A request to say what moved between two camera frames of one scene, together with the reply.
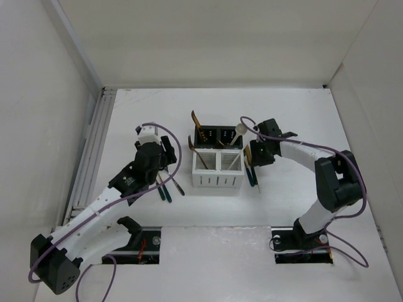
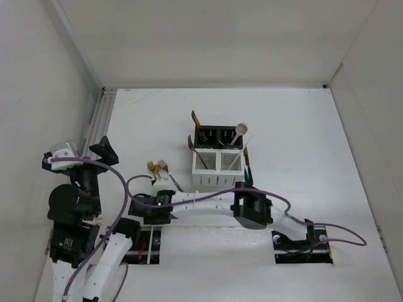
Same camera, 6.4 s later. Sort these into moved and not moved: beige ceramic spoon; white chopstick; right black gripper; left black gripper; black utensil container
Moved: right black gripper; left black gripper
Not moved: white chopstick; beige ceramic spoon; black utensil container
